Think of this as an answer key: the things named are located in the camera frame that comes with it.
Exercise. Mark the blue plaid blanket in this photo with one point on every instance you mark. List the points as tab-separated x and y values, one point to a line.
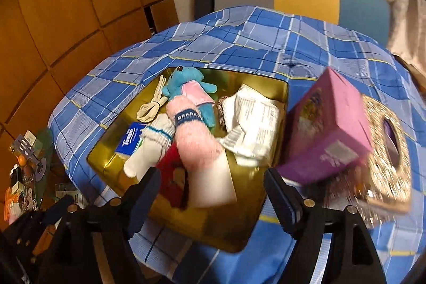
249	44

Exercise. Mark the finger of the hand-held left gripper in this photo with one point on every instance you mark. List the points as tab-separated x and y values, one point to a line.
58	209

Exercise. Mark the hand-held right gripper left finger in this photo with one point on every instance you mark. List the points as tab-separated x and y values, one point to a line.
146	200

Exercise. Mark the grey slotted spatula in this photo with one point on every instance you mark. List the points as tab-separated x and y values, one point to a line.
23	144

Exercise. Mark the pink fuzzy sock roll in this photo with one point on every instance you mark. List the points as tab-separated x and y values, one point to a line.
193	141

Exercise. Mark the pink cardboard box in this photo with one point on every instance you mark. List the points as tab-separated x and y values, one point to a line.
326	137

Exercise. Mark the red plush sock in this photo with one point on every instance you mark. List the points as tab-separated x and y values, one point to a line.
169	161

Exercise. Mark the cream knit sock blue stripe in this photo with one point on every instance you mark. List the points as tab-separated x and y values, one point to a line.
149	144

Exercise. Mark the green round tray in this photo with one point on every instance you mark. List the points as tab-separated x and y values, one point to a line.
45	147

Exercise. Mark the white towel roll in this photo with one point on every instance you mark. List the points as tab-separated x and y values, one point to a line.
213	184

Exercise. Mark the gold tin box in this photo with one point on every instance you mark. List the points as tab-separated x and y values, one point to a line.
253	204

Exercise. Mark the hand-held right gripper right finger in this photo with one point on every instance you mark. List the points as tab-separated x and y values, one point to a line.
283	204

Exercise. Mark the wooden wardrobe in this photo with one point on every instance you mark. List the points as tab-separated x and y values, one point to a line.
66	21

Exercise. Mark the white printed packet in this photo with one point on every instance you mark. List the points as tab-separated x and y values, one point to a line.
256	114

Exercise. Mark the blue tissue pack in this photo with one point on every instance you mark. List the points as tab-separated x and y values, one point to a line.
129	141

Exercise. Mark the brown scrunchie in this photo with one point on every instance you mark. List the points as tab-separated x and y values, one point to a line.
223	109

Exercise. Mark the beige stocking bundle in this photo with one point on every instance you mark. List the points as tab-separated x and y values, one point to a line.
148	111

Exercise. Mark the ornate gold tissue box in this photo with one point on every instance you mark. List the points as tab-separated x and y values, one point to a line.
389	171

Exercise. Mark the blue plush toy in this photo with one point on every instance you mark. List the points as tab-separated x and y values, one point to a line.
181	79

